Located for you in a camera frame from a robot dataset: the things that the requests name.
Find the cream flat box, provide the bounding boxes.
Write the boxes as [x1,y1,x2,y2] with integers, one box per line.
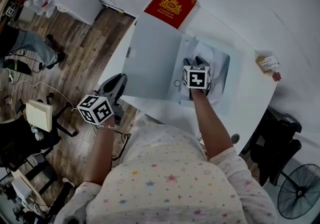
[25,99,54,133]

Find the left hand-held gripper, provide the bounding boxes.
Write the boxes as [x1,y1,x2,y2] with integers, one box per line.
[76,73,129,127]

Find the white floor cable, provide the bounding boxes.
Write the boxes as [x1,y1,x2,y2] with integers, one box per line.
[12,80,76,114]

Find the person's right forearm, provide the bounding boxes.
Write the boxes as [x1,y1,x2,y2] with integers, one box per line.
[191,88,235,162]

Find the white star print shirt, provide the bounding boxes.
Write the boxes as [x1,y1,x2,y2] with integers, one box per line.
[53,115,278,224]

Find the clear water jug red label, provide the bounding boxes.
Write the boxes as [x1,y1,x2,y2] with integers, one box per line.
[23,0,57,17]

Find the black rounded bag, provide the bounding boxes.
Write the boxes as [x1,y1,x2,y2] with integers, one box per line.
[2,59,32,76]

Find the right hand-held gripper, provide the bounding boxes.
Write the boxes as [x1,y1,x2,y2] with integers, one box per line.
[182,56,213,101]

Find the white box with lid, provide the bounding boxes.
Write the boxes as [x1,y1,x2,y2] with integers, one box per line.
[121,12,245,116]

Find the red hardcover book gold print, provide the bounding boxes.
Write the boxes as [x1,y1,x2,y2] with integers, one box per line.
[143,0,198,30]

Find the person's left forearm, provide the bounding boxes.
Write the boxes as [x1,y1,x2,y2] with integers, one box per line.
[83,124,116,186]

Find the thin silver bracelet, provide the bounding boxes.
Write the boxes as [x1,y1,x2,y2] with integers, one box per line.
[96,124,120,131]

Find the black office chair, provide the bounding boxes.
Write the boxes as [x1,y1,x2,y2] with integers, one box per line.
[239,109,304,187]
[0,92,79,174]

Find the small round white container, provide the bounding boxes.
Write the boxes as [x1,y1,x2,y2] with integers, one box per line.
[31,127,45,141]

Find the beige trash bin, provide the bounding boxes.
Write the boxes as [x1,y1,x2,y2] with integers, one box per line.
[13,5,35,25]

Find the black hanging cable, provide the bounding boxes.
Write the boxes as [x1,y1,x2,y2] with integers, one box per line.
[111,130,131,161]

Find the black standing fan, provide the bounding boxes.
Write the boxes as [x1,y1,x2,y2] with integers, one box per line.
[276,163,320,220]

